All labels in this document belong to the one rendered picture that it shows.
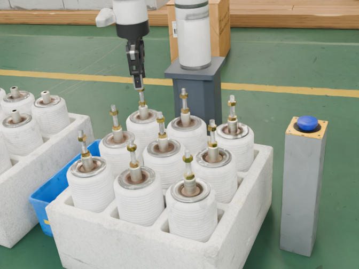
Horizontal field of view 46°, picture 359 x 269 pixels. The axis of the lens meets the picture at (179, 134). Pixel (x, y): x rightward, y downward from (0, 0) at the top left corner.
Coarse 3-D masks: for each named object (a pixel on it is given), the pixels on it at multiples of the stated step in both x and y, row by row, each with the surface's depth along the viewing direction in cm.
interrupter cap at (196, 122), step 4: (180, 116) 106; (192, 116) 106; (196, 116) 105; (176, 120) 105; (180, 120) 105; (192, 120) 104; (196, 120) 104; (200, 120) 103; (172, 124) 103; (176, 124) 103; (180, 124) 103; (192, 124) 103; (196, 124) 102; (200, 124) 102; (176, 128) 101; (180, 128) 101; (184, 128) 101; (188, 128) 101; (192, 128) 100; (196, 128) 101
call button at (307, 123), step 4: (304, 116) 85; (308, 116) 85; (312, 116) 85; (300, 120) 84; (304, 120) 84; (308, 120) 84; (312, 120) 84; (316, 120) 84; (300, 124) 83; (304, 124) 83; (308, 124) 83; (312, 124) 83; (316, 124) 83; (300, 128) 84; (304, 128) 84; (308, 128) 83; (312, 128) 84
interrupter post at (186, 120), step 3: (183, 114) 101; (186, 114) 101; (189, 114) 101; (183, 117) 101; (186, 117) 101; (189, 117) 102; (183, 120) 102; (186, 120) 102; (189, 120) 102; (183, 123) 102; (186, 123) 102; (189, 123) 102
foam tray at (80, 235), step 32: (256, 160) 100; (64, 192) 95; (256, 192) 96; (64, 224) 91; (96, 224) 86; (128, 224) 84; (160, 224) 83; (224, 224) 82; (256, 224) 101; (64, 256) 97; (96, 256) 91; (128, 256) 86; (160, 256) 82; (192, 256) 77; (224, 256) 80
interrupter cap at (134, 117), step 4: (136, 112) 110; (152, 112) 109; (156, 112) 109; (132, 116) 108; (136, 116) 108; (152, 116) 108; (156, 116) 107; (132, 120) 106; (136, 120) 106; (140, 120) 106; (144, 120) 106; (148, 120) 106; (152, 120) 106
